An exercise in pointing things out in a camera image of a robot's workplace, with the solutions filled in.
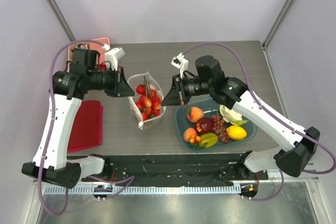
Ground yellow green toy starfruit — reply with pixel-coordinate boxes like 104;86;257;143
190;133;218;150

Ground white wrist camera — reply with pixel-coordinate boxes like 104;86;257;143
102;44;125;70
171;52;188;79

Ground yellow toy lemon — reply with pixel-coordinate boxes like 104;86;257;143
226;125;247;141

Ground dark red toy apple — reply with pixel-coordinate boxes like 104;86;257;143
195;118;214;134

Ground slotted white cable duct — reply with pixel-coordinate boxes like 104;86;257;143
43;182;242;196

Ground pink compartment organizer box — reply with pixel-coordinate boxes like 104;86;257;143
65;37;110;72

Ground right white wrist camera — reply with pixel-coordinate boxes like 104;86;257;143
171;52;188;79

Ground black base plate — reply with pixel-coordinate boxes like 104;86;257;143
93;153;269;187

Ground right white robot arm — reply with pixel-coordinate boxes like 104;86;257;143
162;54;320;179

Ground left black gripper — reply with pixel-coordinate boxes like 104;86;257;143
87;66;135;98

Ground red folded cloth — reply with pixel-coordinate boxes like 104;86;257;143
67;100;103;153

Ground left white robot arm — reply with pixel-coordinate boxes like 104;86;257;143
22;48;135;189

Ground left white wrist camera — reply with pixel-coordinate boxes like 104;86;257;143
102;44;125;70

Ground orange toy peach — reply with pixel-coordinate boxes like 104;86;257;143
183;127;197;142
186;106;204;123

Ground white toy cauliflower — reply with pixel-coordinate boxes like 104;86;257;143
219;105;249;126

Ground purple toy grapes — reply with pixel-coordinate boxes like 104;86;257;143
211;114;229;144

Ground clear zip top bag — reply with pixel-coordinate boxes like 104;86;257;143
128;72;165;130

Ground red cherry bunch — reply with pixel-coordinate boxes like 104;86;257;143
135;76;162;122

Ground small orange cherry cluster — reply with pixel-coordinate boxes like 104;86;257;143
189;135;201;144

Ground teal plastic tray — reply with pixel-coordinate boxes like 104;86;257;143
174;98;257;153

